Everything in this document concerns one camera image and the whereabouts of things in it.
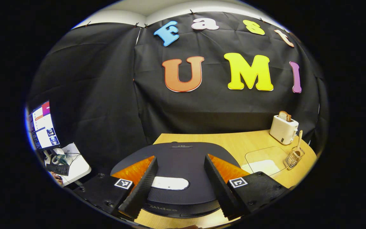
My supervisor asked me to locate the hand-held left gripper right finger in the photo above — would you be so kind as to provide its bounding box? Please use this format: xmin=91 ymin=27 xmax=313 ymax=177
xmin=204 ymin=154 xmax=290 ymax=220

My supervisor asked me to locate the small white side table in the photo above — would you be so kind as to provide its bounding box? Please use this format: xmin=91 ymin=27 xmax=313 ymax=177
xmin=45 ymin=142 xmax=92 ymax=187

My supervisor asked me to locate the clear plastic container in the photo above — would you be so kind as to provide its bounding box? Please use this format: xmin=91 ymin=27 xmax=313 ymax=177
xmin=245 ymin=146 xmax=290 ymax=177

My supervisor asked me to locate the black keyboard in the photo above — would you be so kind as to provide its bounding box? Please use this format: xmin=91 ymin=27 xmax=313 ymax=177
xmin=46 ymin=164 xmax=70 ymax=176

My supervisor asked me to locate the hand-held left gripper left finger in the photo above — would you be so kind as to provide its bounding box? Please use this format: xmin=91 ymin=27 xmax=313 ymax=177
xmin=73 ymin=156 xmax=159 ymax=220

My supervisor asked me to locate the computer monitor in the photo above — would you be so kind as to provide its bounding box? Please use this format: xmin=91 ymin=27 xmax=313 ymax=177
xmin=29 ymin=100 xmax=61 ymax=150

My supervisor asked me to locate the black backdrop cloth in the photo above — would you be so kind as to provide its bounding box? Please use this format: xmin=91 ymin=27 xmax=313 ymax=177
xmin=27 ymin=11 xmax=328 ymax=178

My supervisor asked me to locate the silver black rice cooker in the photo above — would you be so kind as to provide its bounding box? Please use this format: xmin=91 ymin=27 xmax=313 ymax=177
xmin=110 ymin=142 xmax=241 ymax=219

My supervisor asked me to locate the wooden spoon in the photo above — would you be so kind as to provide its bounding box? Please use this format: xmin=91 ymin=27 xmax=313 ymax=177
xmin=293 ymin=130 xmax=303 ymax=159

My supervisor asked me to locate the white toaster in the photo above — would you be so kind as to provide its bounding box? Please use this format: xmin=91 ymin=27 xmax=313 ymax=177
xmin=269 ymin=114 xmax=299 ymax=145

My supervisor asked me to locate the clear chopstick holder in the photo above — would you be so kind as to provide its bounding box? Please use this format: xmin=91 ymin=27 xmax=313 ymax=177
xmin=283 ymin=146 xmax=306 ymax=171

